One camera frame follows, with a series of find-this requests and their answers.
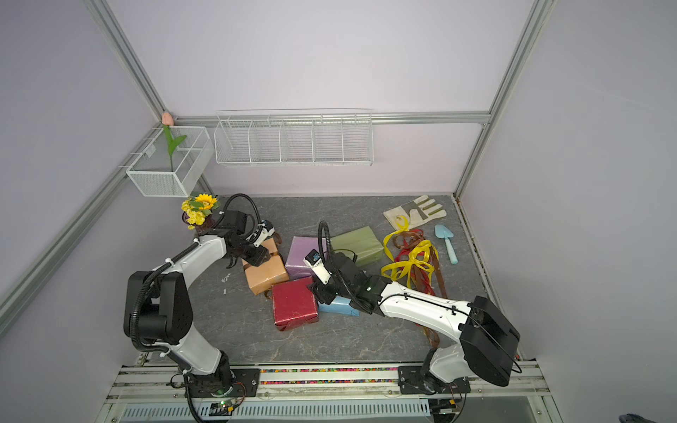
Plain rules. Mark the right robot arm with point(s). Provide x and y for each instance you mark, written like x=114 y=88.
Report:
x=484 y=344

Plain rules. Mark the red gift box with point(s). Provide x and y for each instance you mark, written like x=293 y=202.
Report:
x=294 y=304

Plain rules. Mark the dark glass vase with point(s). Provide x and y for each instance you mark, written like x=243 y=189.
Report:
x=208 y=223

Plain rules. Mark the blue gift box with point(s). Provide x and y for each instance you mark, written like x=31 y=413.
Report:
x=341 y=306

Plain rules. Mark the purple gift box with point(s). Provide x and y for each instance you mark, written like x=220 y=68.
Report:
x=299 y=249

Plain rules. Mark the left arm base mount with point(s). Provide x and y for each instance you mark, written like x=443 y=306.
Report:
x=235 y=382

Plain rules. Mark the green gift box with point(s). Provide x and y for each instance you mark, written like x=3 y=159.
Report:
x=361 y=243

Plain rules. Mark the yellow sunflower bouquet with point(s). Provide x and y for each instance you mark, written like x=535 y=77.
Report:
x=200 y=207

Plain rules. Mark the white gardening glove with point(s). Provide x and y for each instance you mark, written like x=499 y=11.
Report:
x=418 y=212

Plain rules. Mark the yellow ribbon of red box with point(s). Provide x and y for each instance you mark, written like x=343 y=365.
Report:
x=396 y=232

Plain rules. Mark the long white wire basket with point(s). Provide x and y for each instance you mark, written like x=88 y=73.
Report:
x=294 y=137

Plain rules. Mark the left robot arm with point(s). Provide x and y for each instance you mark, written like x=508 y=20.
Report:
x=158 y=313

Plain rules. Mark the artificial pink tulip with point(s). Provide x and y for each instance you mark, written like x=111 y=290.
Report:
x=173 y=142

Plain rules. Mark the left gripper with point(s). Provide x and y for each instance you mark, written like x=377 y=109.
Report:
x=259 y=256

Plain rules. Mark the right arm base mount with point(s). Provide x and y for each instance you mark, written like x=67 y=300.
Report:
x=420 y=380

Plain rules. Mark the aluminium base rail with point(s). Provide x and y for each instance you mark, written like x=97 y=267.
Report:
x=324 y=392

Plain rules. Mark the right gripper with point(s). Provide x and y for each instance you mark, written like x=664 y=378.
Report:
x=318 y=288

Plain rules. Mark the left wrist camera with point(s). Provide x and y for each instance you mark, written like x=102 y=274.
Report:
x=264 y=230

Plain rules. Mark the small white mesh basket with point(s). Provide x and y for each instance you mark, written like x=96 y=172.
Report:
x=150 y=170

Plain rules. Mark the light blue garden trowel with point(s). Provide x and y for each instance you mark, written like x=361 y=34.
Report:
x=444 y=233

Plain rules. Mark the orange gift box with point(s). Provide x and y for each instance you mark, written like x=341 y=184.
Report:
x=264 y=272

